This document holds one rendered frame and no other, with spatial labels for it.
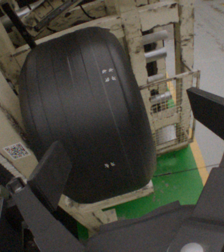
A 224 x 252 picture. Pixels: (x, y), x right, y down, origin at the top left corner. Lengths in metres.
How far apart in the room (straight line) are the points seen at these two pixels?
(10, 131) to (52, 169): 0.52
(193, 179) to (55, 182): 1.76
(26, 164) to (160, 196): 1.28
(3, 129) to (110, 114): 0.37
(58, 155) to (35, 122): 0.30
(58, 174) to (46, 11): 0.77
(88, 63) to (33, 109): 0.17
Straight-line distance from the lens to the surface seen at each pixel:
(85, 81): 0.45
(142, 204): 1.79
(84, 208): 0.97
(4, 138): 0.70
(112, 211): 1.78
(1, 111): 0.62
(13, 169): 0.85
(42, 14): 0.89
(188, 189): 1.84
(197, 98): 0.17
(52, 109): 0.46
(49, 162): 0.16
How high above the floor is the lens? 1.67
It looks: 46 degrees down
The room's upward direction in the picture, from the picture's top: 19 degrees counter-clockwise
